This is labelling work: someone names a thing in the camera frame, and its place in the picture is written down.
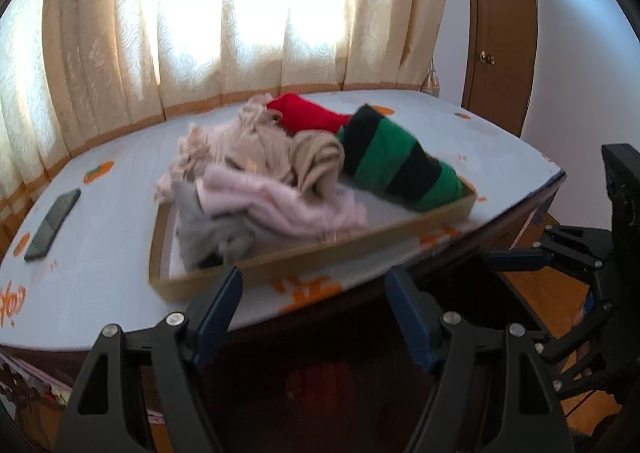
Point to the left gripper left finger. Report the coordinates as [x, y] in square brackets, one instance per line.
[210, 315]

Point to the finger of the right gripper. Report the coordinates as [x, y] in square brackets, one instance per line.
[517, 260]

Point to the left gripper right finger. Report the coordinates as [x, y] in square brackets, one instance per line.
[418, 316]

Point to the white grey underwear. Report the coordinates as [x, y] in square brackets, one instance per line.
[208, 241]

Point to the light pink mesh underwear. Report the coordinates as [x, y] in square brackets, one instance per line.
[277, 206]

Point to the green striped underwear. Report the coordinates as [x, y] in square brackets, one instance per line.
[383, 158]

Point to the beige pink underwear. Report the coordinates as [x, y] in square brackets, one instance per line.
[252, 142]

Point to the tan underwear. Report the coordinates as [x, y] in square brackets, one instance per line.
[317, 160]

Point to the dark red underwear in drawer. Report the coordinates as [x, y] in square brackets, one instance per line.
[321, 389]

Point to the cardboard tray box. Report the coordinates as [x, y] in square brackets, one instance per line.
[297, 260]

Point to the black smartphone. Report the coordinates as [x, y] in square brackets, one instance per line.
[51, 224]

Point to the brown wooden door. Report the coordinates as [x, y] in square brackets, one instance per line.
[501, 61]

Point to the cream patterned curtain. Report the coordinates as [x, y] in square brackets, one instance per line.
[78, 73]

